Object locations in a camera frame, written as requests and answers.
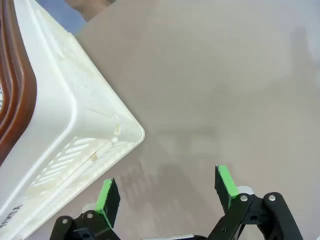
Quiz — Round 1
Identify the person's right forearm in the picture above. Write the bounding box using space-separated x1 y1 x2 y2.
68 0 117 22

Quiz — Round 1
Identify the white basket with brown rim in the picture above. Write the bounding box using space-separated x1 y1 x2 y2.
0 0 146 240

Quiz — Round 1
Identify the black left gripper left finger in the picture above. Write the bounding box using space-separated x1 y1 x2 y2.
48 177 122 240

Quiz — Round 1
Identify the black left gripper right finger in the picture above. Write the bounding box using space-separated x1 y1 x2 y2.
206 164 305 240

